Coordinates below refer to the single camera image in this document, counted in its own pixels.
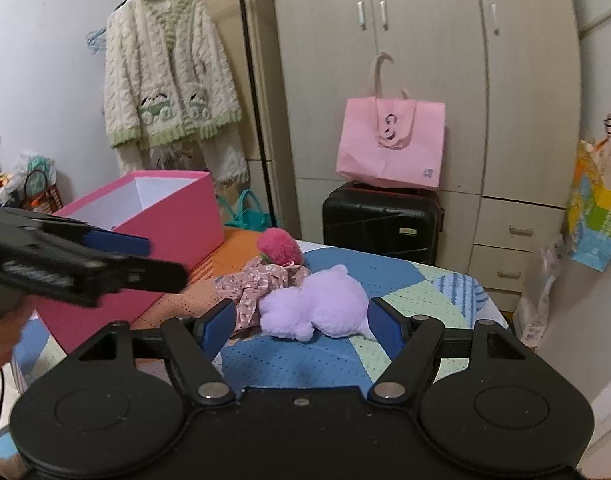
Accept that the cream fuzzy pajama jacket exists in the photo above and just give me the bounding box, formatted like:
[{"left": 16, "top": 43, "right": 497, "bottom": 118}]
[{"left": 102, "top": 0, "right": 244, "bottom": 149}]

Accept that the plush doll with floral dress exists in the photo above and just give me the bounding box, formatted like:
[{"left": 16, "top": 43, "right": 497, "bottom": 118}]
[{"left": 214, "top": 227, "right": 312, "bottom": 332}]

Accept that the black suitcase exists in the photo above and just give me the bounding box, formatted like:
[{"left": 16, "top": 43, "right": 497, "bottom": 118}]
[{"left": 321, "top": 182, "right": 445, "bottom": 267}]

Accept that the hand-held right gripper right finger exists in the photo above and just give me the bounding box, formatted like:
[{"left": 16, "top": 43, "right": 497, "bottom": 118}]
[{"left": 367, "top": 296, "right": 529, "bottom": 404}]

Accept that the woven basket bag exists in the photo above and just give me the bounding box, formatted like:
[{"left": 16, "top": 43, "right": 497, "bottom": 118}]
[{"left": 20, "top": 169, "right": 65, "bottom": 212}]

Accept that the white plastic bag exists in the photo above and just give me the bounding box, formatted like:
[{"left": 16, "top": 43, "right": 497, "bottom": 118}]
[{"left": 514, "top": 237, "right": 567, "bottom": 348}]

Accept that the blue clothes hanger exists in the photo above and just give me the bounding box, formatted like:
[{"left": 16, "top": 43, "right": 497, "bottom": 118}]
[{"left": 84, "top": 26, "right": 110, "bottom": 55}]

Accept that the purple plush toy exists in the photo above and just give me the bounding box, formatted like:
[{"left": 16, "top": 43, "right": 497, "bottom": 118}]
[{"left": 259, "top": 263, "right": 382, "bottom": 343}]

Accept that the clear plastic bag of packs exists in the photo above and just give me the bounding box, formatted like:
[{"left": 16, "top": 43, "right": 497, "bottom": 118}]
[{"left": 14, "top": 151, "right": 57, "bottom": 187}]

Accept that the pink cardboard box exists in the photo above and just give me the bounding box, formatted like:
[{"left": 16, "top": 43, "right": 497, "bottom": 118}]
[{"left": 34, "top": 170, "right": 226, "bottom": 354}]

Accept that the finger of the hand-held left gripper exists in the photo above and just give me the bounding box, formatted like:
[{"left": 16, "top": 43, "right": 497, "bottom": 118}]
[
  {"left": 84, "top": 251, "right": 189, "bottom": 295},
  {"left": 34, "top": 211, "right": 152, "bottom": 257}
]

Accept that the teal handle bag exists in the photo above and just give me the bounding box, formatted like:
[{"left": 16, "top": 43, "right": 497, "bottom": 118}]
[{"left": 218, "top": 188, "right": 272, "bottom": 234}]

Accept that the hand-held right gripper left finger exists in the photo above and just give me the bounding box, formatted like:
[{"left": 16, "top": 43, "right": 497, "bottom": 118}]
[{"left": 77, "top": 297, "right": 237, "bottom": 406}]

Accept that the black vertical pole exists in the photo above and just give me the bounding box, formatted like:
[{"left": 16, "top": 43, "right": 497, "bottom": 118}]
[{"left": 238, "top": 0, "right": 282, "bottom": 232}]

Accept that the colourful gift bag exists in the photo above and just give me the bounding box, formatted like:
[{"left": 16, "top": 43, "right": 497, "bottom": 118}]
[{"left": 564, "top": 139, "right": 611, "bottom": 274}]

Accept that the beige wardrobe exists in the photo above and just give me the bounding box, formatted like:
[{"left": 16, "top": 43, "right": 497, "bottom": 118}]
[{"left": 246, "top": 0, "right": 582, "bottom": 313}]

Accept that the person's left hand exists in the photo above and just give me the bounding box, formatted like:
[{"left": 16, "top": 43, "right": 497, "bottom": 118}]
[{"left": 0, "top": 300, "right": 35, "bottom": 375}]

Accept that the pink tote bag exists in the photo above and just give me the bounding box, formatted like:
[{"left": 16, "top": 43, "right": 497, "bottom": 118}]
[{"left": 335, "top": 52, "right": 447, "bottom": 191}]

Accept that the patchwork blanket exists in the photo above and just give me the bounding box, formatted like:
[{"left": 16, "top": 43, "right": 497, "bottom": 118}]
[{"left": 6, "top": 227, "right": 511, "bottom": 461}]

